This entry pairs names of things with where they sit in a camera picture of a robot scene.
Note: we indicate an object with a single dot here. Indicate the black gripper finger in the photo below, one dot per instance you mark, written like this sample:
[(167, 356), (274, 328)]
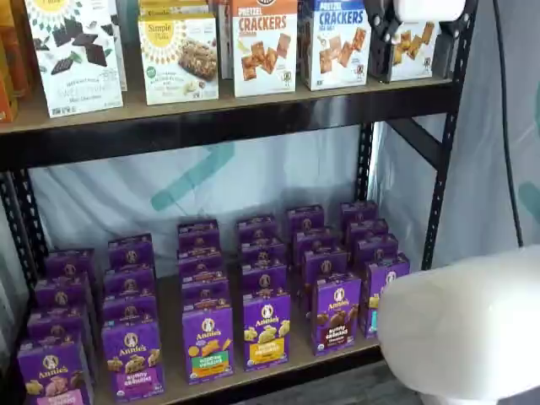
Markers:
[(445, 50), (381, 46)]

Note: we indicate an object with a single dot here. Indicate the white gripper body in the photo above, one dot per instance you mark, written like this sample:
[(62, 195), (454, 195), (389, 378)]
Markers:
[(430, 8)]

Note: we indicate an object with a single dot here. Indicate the purple box with brown patch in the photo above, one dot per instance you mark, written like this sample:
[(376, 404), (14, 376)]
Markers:
[(336, 317)]

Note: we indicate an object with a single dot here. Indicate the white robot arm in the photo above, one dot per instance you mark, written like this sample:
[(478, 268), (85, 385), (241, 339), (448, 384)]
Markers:
[(464, 320)]

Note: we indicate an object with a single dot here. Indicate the white pretzel crackers box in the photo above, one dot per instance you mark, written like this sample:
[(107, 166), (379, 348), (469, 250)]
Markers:
[(415, 50)]

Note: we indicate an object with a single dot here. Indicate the blue pretzel crackers box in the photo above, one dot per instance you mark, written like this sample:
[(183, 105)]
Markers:
[(339, 46), (304, 38)]

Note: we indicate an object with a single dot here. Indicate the orange pretzel crackers box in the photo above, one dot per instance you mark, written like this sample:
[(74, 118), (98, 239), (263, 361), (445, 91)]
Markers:
[(265, 48)]

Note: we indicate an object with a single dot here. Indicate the brown shelf board with crackers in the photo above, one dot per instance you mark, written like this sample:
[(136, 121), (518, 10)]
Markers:
[(261, 104)]

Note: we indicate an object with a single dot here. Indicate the purple Annie's snack box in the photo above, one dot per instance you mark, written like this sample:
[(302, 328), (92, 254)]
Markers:
[(256, 228), (198, 236), (325, 265), (367, 228), (130, 252), (261, 252), (315, 239), (376, 249), (69, 263), (265, 280), (57, 322), (128, 282), (204, 295), (306, 218), (201, 266), (61, 293), (359, 211), (128, 310)]

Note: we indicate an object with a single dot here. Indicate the cream Simple Mills bar box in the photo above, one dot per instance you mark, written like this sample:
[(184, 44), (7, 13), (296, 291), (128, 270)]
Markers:
[(177, 6), (181, 59)]

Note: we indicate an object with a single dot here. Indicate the purple box with teal label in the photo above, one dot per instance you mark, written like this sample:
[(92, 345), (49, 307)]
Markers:
[(386, 287)]

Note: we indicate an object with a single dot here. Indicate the white mint chocolate thins box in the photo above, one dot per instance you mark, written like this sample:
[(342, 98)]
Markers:
[(120, 46), (73, 55)]

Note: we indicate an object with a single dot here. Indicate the purple box with yellow label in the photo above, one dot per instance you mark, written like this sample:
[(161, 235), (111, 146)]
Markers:
[(267, 333)]

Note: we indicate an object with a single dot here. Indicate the brown shelf board with purple boxes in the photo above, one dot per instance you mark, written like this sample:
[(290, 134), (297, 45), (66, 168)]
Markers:
[(169, 295)]

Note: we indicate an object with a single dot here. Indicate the purple box with green label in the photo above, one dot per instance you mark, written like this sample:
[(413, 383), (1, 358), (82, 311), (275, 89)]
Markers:
[(208, 346)]

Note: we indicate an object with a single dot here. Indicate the orange snack box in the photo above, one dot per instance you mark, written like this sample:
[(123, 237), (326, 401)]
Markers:
[(21, 50), (6, 84)]

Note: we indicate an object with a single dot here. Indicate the purple box with magenta label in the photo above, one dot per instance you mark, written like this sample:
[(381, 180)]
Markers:
[(133, 363)]

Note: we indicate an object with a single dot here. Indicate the purple box with pink label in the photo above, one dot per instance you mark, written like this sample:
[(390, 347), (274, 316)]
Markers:
[(52, 373)]

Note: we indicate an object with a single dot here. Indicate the white backdrop cloth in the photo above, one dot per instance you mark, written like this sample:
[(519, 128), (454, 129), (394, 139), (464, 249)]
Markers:
[(126, 190)]

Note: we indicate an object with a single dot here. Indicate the black metal shelf frame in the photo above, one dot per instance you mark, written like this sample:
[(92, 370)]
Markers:
[(211, 131)]

